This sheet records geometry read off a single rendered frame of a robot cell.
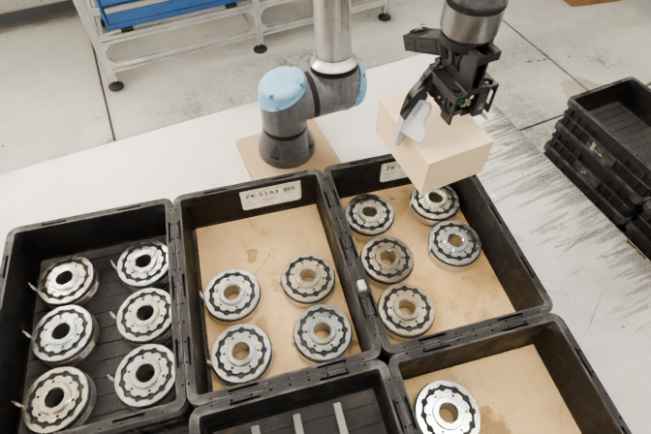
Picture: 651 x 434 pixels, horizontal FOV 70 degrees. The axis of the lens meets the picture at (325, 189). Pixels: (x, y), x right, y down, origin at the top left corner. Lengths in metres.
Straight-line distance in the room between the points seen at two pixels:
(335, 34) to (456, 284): 0.59
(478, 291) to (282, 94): 0.59
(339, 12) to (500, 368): 0.77
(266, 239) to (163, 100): 1.78
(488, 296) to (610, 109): 1.21
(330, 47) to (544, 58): 2.12
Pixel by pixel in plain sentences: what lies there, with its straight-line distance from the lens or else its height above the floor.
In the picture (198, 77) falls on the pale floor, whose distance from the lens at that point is 2.77.
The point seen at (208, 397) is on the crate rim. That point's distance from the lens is 0.77.
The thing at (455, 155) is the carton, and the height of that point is 1.12.
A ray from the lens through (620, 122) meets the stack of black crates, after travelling 1.99.
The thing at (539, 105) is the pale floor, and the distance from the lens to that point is 2.74.
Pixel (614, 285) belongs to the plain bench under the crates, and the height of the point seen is 0.70.
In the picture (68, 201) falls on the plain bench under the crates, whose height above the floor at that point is 0.70.
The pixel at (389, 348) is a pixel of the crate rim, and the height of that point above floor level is 0.93.
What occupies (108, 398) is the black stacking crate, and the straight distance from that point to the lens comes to 0.93.
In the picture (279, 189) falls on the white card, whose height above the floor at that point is 0.91.
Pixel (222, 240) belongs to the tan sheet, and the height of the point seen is 0.83.
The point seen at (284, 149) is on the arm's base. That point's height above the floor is 0.79.
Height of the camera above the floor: 1.65
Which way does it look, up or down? 52 degrees down
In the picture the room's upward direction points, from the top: straight up
